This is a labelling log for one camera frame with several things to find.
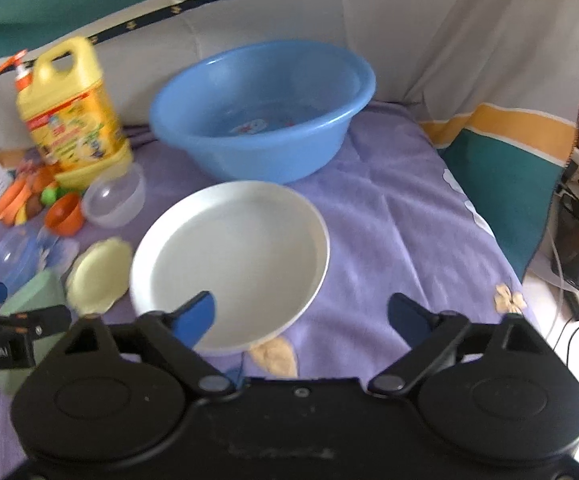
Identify orange plastic bowl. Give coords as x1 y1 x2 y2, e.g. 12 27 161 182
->
44 192 84 237

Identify pale yellow scalloped plate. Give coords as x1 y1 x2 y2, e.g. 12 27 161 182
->
66 237 133 316

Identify blue translucent bowl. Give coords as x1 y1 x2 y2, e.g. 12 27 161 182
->
0 226 40 296

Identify clear plastic bowl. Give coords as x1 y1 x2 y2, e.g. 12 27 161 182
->
82 162 146 229

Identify blue plastic basin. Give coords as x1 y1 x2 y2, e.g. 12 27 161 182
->
149 40 376 184

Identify orange toy cup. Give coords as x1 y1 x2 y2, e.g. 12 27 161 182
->
0 178 31 226

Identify white round plate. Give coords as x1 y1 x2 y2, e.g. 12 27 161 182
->
130 181 331 356

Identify purple floral cloth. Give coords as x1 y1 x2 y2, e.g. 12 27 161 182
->
0 102 521 478

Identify teal striped cloth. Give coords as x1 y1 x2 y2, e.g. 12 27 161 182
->
419 103 578 278

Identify green toy vegetable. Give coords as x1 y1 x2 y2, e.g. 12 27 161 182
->
40 184 60 207

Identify green square plate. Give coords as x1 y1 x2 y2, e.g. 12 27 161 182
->
0 269 66 396

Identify yellow detergent bottle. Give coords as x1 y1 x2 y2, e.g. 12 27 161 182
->
0 37 133 190

